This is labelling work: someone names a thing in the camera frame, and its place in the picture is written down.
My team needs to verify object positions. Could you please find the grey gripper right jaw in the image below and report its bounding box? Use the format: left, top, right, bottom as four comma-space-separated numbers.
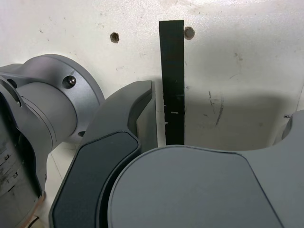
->
108, 111, 304, 228

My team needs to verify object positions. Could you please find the black tape strip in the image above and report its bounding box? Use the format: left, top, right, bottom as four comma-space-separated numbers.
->
158, 19, 185, 146

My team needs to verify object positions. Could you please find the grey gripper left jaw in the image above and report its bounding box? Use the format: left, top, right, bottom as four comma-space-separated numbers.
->
48, 80, 158, 228

